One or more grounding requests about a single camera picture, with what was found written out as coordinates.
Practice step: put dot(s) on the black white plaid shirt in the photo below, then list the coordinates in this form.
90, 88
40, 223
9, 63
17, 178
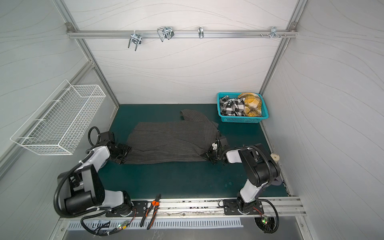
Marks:
231, 107

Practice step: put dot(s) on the black round fan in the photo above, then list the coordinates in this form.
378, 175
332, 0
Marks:
267, 225

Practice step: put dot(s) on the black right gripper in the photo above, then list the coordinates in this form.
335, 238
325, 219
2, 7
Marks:
214, 150

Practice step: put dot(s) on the teal plastic basket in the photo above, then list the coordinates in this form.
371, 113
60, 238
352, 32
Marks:
245, 120

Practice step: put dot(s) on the small metal ring clamp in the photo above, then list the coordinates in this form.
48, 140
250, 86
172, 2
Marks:
201, 32

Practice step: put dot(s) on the yellow plaid shirt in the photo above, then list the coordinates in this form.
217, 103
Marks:
253, 104

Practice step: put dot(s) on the aluminium horizontal rail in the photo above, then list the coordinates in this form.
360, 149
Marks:
179, 34

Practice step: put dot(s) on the dark grey striped shirt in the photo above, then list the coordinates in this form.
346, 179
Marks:
182, 141

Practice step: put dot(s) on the white slotted cable duct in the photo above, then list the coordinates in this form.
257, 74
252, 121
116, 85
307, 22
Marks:
199, 223

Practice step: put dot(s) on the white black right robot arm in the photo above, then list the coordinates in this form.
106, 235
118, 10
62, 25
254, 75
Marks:
261, 170

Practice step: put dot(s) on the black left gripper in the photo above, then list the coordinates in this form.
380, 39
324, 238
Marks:
126, 149

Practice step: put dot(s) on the cream thread spool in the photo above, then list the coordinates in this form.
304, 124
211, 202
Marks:
275, 157

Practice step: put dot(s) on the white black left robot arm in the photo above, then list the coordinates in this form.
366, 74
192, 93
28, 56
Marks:
81, 190

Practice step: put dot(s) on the metal wire hook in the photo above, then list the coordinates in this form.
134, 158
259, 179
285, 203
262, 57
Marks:
165, 33

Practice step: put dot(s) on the white wire basket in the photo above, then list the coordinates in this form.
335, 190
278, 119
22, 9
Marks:
57, 126

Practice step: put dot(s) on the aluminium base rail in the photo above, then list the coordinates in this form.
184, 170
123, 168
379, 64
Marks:
215, 207

